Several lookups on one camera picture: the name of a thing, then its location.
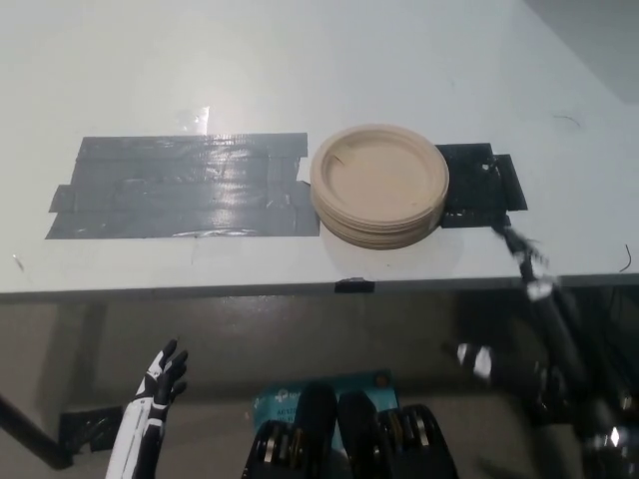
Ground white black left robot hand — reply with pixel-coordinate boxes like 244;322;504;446
106;338;190;479

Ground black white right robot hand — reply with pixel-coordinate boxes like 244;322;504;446
491;224;558;301

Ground beige paper plate stack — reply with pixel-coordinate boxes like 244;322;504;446
310;122;450;250

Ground black tape patch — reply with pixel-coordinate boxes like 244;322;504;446
432;143;529;231

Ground black diagonal table leg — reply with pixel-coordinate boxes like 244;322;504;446
0;389;71;470

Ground teal cardboard box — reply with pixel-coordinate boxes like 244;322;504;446
251;368;400;450

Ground clear tape piece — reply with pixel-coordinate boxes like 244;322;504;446
173;105;212;136

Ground grey duct tape patch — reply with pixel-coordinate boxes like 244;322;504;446
44;132;321;241

